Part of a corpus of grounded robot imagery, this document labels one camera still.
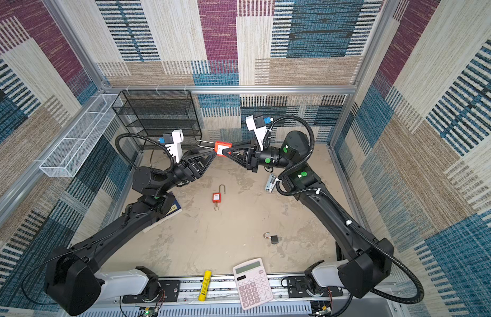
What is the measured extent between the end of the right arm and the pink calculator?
448mm

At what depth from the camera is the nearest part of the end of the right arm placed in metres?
0.53

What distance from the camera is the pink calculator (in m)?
0.72
